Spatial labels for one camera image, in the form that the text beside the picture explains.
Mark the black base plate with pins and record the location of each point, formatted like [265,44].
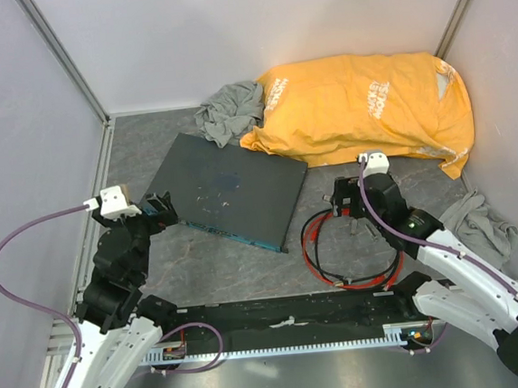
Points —
[309,319]

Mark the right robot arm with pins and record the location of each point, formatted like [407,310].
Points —
[485,304]

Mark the yellow printed fabric bag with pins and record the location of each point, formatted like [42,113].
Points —
[328,111]

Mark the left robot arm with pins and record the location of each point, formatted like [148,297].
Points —
[113,326]

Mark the dark grey network switch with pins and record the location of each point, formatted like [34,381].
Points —
[247,196]

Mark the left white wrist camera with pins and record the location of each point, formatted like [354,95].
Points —
[112,203]

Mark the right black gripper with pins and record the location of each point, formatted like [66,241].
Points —
[346,187]

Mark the grey cloth at right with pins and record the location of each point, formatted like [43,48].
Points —
[481,228]

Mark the grey cloth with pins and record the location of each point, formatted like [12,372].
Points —
[231,112]
[481,228]

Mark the aluminium frame rail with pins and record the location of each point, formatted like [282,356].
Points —
[77,366]

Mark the grey cloth at back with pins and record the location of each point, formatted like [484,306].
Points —
[231,112]

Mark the slotted cable duct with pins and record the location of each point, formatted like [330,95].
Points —
[391,335]

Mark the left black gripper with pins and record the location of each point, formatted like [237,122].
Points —
[159,220]

